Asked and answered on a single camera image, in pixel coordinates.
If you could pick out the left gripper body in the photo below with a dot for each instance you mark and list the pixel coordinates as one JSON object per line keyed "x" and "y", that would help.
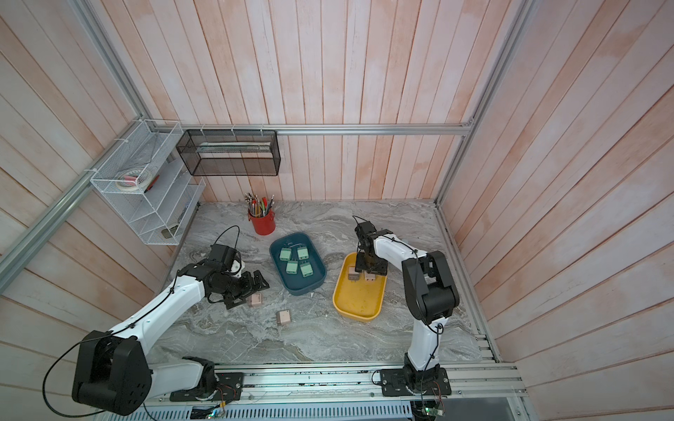
{"x": 234, "y": 288}

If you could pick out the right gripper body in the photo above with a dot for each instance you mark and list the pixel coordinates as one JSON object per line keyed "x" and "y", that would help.
{"x": 370, "y": 265}

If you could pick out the yellow storage box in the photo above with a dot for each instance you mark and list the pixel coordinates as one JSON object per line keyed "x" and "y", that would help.
{"x": 361, "y": 301}

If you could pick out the green plug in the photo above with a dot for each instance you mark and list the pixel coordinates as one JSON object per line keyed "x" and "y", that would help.
{"x": 291, "y": 267}
{"x": 285, "y": 254}
{"x": 306, "y": 269}
{"x": 303, "y": 254}

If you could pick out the teal storage box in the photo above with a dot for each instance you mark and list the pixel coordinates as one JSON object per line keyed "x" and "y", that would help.
{"x": 298, "y": 263}

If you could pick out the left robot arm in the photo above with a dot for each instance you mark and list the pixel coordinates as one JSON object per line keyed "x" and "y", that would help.
{"x": 112, "y": 371}

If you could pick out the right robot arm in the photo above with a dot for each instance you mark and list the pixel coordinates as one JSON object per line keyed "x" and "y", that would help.
{"x": 431, "y": 296}

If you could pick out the red pen cup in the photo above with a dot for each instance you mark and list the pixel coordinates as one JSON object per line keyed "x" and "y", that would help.
{"x": 263, "y": 225}

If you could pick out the pens in cup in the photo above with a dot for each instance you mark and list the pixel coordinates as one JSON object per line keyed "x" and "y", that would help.
{"x": 259, "y": 206}

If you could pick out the black mesh basket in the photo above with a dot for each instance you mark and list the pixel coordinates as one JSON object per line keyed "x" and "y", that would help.
{"x": 230, "y": 152}

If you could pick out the tape roll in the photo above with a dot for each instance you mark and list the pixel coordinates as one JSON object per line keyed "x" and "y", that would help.
{"x": 137, "y": 179}

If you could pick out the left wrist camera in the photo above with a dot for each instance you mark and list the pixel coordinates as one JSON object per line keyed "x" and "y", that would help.
{"x": 226, "y": 260}

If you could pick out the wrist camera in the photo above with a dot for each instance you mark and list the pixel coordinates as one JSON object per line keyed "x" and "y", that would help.
{"x": 364, "y": 231}
{"x": 226, "y": 260}

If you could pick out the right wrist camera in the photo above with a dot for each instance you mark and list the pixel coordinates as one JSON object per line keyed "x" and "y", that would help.
{"x": 364, "y": 231}

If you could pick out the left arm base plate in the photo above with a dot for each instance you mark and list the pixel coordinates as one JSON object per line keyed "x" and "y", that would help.
{"x": 217, "y": 387}

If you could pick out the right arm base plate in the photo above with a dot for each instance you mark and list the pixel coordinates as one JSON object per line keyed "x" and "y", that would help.
{"x": 408, "y": 382}

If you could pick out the white wire shelf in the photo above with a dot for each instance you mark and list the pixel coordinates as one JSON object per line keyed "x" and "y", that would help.
{"x": 161, "y": 214}

